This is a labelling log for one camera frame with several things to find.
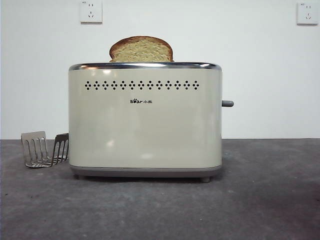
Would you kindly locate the cream toaster with chrome top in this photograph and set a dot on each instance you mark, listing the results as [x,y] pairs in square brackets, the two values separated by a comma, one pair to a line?
[143,125]

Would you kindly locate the brown bread slice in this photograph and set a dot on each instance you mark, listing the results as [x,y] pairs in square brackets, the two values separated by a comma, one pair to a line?
[140,53]

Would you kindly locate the metal toast rack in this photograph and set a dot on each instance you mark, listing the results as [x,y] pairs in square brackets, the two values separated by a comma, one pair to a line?
[32,137]

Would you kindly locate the white wall socket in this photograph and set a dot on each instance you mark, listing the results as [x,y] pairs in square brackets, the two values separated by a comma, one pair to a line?
[308,13]
[91,12]

